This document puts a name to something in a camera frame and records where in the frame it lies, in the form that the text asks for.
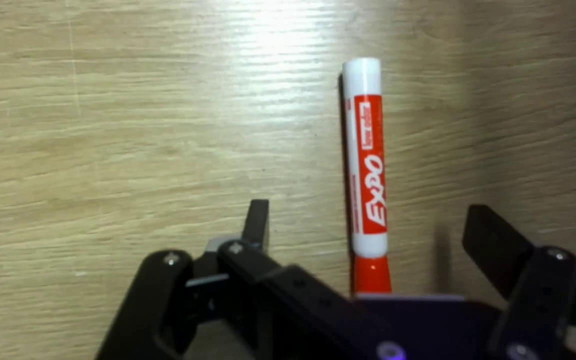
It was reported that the red and white Expo marker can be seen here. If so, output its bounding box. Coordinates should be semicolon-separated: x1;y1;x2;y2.
337;56;393;298

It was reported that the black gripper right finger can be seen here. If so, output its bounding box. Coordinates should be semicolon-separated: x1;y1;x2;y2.
461;204;576;360

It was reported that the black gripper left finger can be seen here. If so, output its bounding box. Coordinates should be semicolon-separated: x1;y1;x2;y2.
93;198;384;360

